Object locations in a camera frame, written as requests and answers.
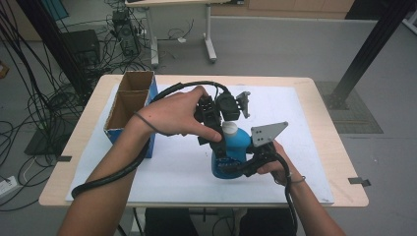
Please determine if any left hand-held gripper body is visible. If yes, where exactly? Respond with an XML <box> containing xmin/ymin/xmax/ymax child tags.
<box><xmin>194</xmin><ymin>90</ymin><xmax>252</xmax><ymax>132</ymax></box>

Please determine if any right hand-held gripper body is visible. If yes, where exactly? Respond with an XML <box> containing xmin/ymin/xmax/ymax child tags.
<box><xmin>242</xmin><ymin>121</ymin><xmax>289</xmax><ymax>178</ymax></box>

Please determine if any blue bottle with white cap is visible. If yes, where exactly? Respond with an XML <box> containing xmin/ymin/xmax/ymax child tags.
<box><xmin>210</xmin><ymin>121</ymin><xmax>254</xmax><ymax>180</ymax></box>

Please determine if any blue cardboard box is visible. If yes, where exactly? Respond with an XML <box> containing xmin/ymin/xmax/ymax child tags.
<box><xmin>103</xmin><ymin>71</ymin><xmax>159</xmax><ymax>159</ymax></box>

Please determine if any person's right hand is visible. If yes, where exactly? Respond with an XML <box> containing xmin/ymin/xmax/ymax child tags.
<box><xmin>257</xmin><ymin>140</ymin><xmax>300</xmax><ymax>187</ymax></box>

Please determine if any person's left hand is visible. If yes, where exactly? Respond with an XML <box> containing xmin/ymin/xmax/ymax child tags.
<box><xmin>134</xmin><ymin>86</ymin><xmax>224</xmax><ymax>144</ymax></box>

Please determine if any white sheet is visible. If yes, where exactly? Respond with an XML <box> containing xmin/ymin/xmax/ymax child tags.
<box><xmin>65</xmin><ymin>84</ymin><xmax>335</xmax><ymax>205</ymax></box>

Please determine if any light wooden table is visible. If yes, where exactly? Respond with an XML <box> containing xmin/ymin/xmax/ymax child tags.
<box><xmin>38</xmin><ymin>74</ymin><xmax>370</xmax><ymax>208</ymax></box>

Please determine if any person's right leg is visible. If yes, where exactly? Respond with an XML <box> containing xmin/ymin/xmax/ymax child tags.
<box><xmin>239</xmin><ymin>207</ymin><xmax>298</xmax><ymax>236</ymax></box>

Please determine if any white desk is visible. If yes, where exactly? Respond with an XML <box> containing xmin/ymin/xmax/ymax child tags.
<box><xmin>125</xmin><ymin>0</ymin><xmax>245</xmax><ymax>69</ymax></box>

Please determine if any grey floor mat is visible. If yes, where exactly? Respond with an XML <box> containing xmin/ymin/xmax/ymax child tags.
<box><xmin>316</xmin><ymin>81</ymin><xmax>384</xmax><ymax>135</ymax></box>

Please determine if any black box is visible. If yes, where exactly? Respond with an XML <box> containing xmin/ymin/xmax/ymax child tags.
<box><xmin>62</xmin><ymin>29</ymin><xmax>101</xmax><ymax>67</ymax></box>

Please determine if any black floor plate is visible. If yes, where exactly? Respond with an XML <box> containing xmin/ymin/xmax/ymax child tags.
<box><xmin>24</xmin><ymin>129</ymin><xmax>77</xmax><ymax>157</ymax></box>

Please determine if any blue panel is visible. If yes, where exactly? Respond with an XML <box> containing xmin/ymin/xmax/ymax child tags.
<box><xmin>40</xmin><ymin>0</ymin><xmax>70</xmax><ymax>22</ymax></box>

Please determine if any white power strip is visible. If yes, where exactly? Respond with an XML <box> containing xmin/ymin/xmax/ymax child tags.
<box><xmin>0</xmin><ymin>175</ymin><xmax>18</xmax><ymax>199</ymax></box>

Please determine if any brown box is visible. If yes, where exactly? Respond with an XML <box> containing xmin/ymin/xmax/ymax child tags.
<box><xmin>0</xmin><ymin>60</ymin><xmax>10</xmax><ymax>80</ymax></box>

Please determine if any right hand-held gripper black cable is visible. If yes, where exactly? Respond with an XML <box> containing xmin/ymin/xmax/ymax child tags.
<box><xmin>270</xmin><ymin>151</ymin><xmax>300</xmax><ymax>236</ymax></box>

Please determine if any hand-held gripper black cable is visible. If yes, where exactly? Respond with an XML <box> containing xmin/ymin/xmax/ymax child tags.
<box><xmin>270</xmin><ymin>151</ymin><xmax>300</xmax><ymax>236</ymax></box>
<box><xmin>71</xmin><ymin>81</ymin><xmax>232</xmax><ymax>200</ymax></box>

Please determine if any dark hair tie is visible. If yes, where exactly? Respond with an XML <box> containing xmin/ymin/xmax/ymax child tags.
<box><xmin>133</xmin><ymin>111</ymin><xmax>159</xmax><ymax>133</ymax></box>

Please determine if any black metal post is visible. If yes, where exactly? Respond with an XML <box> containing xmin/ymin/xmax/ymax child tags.
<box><xmin>324</xmin><ymin>0</ymin><xmax>417</xmax><ymax>111</ymax></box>
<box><xmin>16</xmin><ymin>0</ymin><xmax>91</xmax><ymax>99</ymax></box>

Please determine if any left hand-held gripper black cable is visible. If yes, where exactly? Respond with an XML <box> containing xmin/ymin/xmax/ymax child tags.
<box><xmin>71</xmin><ymin>81</ymin><xmax>232</xmax><ymax>200</ymax></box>

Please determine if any bundle of black cables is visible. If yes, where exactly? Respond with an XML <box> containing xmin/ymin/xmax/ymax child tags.
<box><xmin>0</xmin><ymin>0</ymin><xmax>155</xmax><ymax>210</ymax></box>

